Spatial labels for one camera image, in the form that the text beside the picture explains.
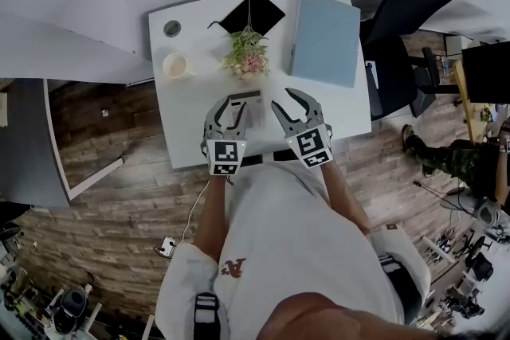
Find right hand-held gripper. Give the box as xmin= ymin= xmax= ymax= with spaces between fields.
xmin=270 ymin=87 xmax=334 ymax=169

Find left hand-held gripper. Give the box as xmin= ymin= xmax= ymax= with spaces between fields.
xmin=200 ymin=96 xmax=249 ymax=177

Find white remote device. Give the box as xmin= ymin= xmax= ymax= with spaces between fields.
xmin=226 ymin=90 xmax=267 ymax=131

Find person's right forearm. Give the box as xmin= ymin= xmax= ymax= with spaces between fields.
xmin=320 ymin=161 xmax=371 ymax=236

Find person's left forearm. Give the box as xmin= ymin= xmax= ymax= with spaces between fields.
xmin=194 ymin=174 xmax=227 ymax=264

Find person's black trousers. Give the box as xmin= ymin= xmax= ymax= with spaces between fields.
xmin=241 ymin=150 xmax=300 ymax=168

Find pink green flower bouquet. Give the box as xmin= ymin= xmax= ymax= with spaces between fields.
xmin=220 ymin=0 xmax=272 ymax=83

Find cream mug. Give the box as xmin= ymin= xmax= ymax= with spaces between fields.
xmin=162 ymin=52 xmax=196 ymax=80

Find light blue laptop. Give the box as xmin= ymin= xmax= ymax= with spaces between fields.
xmin=287 ymin=0 xmax=362 ymax=89

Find black office chair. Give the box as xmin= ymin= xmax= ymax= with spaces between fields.
xmin=360 ymin=0 xmax=470 ymax=123

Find round grey desk grommet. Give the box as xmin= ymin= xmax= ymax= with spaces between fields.
xmin=163 ymin=19 xmax=182 ymax=38

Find black graduation cap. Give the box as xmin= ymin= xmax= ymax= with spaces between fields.
xmin=207 ymin=0 xmax=287 ymax=36

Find person's white t-shirt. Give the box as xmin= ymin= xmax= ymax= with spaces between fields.
xmin=154 ymin=161 xmax=434 ymax=340

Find white power strip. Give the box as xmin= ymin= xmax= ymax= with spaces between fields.
xmin=160 ymin=236 xmax=178 ymax=256

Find yellow table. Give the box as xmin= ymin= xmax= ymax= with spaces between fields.
xmin=452 ymin=60 xmax=479 ymax=144

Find white storage box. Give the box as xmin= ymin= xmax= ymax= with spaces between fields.
xmin=445 ymin=34 xmax=475 ymax=57

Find black monitor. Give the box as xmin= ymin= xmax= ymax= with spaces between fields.
xmin=461 ymin=40 xmax=510 ymax=104

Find grey desk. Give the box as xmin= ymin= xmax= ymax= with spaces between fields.
xmin=0 ymin=77 xmax=125 ymax=209

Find person's face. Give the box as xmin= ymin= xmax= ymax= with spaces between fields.
xmin=261 ymin=292 xmax=451 ymax=340

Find black white device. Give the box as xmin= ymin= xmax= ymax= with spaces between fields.
xmin=50 ymin=287 xmax=89 ymax=336

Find white cable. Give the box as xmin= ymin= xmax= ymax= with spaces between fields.
xmin=175 ymin=178 xmax=210 ymax=248

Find striped shoulder strap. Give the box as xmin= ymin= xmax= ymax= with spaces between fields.
xmin=194 ymin=291 xmax=222 ymax=327

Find black shoulder strap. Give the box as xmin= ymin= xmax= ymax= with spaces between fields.
xmin=376 ymin=254 xmax=423 ymax=322

